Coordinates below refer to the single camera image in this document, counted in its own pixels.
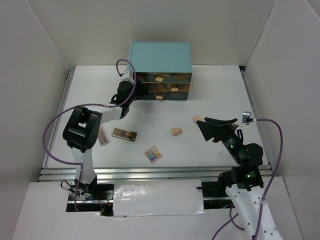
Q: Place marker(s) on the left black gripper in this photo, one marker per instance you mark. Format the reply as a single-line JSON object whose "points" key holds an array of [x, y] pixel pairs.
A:
{"points": [[142, 89]]}

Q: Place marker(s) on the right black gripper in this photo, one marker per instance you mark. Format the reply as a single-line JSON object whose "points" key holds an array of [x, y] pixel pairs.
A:
{"points": [[219, 128]]}

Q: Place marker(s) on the beige makeup sponge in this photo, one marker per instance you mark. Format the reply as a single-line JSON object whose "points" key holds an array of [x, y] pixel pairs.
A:
{"points": [[175, 131], [197, 118]]}

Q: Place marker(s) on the pink eyeshadow palette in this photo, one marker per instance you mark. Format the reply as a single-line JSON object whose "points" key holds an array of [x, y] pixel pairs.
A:
{"points": [[102, 137]]}

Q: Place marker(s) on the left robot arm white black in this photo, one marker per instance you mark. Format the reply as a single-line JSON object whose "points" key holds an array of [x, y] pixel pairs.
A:
{"points": [[82, 128]]}

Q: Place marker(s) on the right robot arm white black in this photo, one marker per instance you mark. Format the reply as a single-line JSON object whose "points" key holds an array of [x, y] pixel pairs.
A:
{"points": [[243, 184]]}

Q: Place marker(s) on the teal drawer organizer box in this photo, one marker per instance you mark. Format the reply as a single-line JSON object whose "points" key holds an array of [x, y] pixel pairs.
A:
{"points": [[165, 68]]}

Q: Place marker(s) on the brown eyeshadow palette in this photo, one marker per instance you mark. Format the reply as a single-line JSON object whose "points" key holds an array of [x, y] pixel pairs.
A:
{"points": [[124, 134]]}

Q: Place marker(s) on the colourful square eyeshadow palette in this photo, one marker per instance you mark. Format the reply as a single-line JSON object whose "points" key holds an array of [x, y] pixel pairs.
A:
{"points": [[152, 154]]}

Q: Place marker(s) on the white tape sheet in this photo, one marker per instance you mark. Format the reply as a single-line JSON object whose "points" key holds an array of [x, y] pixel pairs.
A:
{"points": [[157, 198]]}

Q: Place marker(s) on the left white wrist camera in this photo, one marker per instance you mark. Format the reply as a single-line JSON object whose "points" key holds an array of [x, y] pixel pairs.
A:
{"points": [[127, 76]]}

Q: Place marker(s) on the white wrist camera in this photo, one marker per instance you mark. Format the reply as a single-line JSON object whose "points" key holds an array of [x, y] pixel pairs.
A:
{"points": [[247, 119], [127, 76]]}

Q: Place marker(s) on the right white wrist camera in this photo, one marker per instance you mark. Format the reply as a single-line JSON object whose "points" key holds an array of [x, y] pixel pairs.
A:
{"points": [[247, 119]]}

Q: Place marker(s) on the aluminium rail frame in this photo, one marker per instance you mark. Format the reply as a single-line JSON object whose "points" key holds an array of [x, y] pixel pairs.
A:
{"points": [[217, 91]]}

